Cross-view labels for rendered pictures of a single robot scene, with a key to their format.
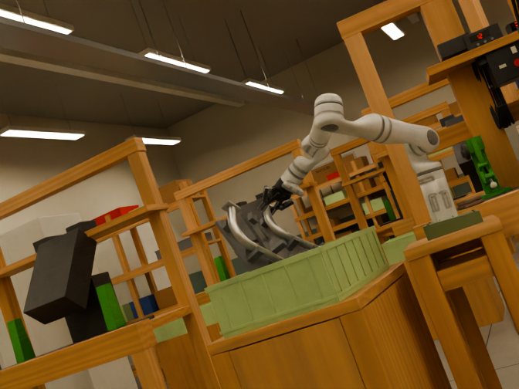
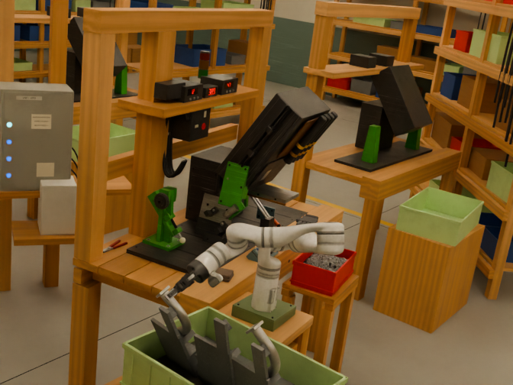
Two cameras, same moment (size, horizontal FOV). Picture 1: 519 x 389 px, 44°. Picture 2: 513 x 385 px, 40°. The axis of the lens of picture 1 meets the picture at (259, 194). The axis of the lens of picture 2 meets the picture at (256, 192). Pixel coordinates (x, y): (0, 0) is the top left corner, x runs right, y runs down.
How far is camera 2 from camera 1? 2.89 m
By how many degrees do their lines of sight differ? 80
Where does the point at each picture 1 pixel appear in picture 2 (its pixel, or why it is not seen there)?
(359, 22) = (117, 22)
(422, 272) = not seen: hidden behind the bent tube
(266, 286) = not seen: outside the picture
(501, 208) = (247, 284)
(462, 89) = (155, 131)
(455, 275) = not seen: hidden behind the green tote
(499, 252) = (304, 341)
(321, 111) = (341, 242)
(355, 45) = (108, 46)
